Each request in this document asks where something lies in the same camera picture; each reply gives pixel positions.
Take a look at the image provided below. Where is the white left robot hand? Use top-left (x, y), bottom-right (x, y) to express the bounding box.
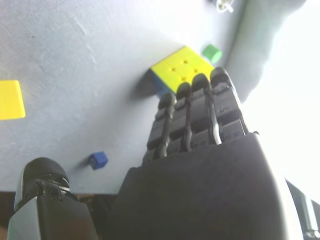
top-left (7, 66), bottom-right (305, 240)

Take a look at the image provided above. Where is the large yellow block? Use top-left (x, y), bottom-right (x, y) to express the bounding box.
top-left (0, 79), bottom-right (27, 121)

